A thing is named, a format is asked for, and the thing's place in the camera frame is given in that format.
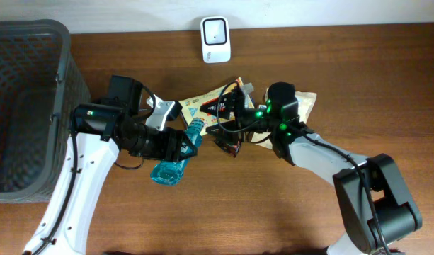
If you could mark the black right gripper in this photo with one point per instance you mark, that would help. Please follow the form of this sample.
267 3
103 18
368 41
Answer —
239 121

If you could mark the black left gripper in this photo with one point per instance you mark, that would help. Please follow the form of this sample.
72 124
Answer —
170 147

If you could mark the black red snack packet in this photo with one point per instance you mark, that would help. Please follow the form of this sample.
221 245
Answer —
229 146

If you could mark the teal mouthwash bottle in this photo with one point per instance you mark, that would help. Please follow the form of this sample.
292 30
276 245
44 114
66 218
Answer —
169 173

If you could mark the yellow wet wipes pack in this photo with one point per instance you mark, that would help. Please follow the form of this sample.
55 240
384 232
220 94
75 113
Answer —
191 106

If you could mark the beige grain bag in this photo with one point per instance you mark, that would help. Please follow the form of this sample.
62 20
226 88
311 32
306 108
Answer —
306 101

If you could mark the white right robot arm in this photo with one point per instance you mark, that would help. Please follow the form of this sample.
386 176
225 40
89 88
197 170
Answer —
376 205

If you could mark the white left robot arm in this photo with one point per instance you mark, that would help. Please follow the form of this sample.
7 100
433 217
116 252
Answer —
98 133

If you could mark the white barcode scanner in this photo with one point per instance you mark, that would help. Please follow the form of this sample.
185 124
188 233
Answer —
215 38

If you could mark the grey plastic basket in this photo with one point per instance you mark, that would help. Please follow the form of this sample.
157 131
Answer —
40 84

